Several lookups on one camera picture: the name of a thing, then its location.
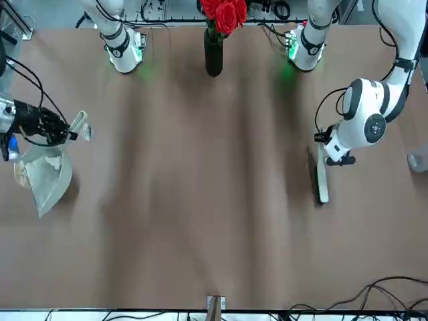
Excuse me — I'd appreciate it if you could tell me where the small beige lidded bin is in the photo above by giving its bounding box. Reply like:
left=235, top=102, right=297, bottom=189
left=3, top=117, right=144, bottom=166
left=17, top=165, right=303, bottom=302
left=13, top=158, right=33, bottom=191

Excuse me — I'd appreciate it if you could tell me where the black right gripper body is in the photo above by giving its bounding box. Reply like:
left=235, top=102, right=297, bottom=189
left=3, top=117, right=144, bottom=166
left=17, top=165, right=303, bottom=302
left=13, top=99, right=46, bottom=136

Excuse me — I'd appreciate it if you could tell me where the red rose bouquet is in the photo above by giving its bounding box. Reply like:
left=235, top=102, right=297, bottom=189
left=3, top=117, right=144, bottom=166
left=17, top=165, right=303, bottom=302
left=199, top=0, right=249, bottom=38

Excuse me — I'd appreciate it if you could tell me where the aluminium frame post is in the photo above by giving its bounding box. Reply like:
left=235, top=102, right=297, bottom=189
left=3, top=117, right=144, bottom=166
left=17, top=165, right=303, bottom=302
left=205, top=295, right=226, bottom=321

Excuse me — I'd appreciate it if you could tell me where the white side desk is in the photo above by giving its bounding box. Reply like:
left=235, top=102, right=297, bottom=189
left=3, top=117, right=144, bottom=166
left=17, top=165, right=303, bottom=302
left=0, top=309, right=428, bottom=321

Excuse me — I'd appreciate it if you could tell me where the small green circuit board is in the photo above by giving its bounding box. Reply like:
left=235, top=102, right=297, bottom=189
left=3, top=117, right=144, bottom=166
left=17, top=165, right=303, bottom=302
left=133, top=31, right=147, bottom=63
left=284, top=29, right=300, bottom=61

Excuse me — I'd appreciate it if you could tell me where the white handled black brush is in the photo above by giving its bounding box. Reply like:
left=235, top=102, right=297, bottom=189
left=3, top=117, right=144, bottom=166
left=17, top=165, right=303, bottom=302
left=311, top=142, right=330, bottom=205

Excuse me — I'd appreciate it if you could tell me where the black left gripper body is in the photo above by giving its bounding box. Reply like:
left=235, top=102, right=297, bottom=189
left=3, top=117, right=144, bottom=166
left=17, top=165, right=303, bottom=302
left=313, top=128, right=332, bottom=144

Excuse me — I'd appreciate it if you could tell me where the grey plastic dustpan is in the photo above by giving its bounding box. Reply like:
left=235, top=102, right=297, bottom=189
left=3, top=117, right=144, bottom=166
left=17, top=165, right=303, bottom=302
left=19, top=110, right=92, bottom=219

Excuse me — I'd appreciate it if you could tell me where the black desk cable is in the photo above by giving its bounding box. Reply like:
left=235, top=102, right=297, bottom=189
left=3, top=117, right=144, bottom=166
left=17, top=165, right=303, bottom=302
left=289, top=276, right=428, bottom=317

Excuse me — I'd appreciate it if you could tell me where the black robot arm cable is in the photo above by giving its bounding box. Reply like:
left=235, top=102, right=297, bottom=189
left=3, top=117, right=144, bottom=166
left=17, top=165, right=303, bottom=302
left=0, top=56, right=70, bottom=148
left=314, top=0, right=419, bottom=134

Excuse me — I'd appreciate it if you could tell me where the tall black vase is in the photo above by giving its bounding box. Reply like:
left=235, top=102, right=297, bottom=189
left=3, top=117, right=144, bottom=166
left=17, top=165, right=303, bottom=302
left=204, top=30, right=225, bottom=78

